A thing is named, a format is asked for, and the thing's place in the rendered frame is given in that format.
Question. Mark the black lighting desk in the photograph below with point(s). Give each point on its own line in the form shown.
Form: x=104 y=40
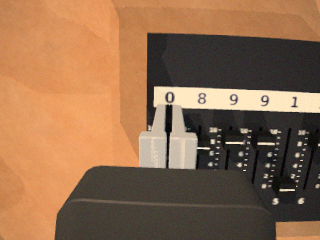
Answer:
x=256 y=97

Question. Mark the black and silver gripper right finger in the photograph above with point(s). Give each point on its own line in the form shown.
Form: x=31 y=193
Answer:
x=182 y=146

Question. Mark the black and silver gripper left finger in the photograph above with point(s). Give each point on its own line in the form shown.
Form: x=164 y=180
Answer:
x=153 y=145

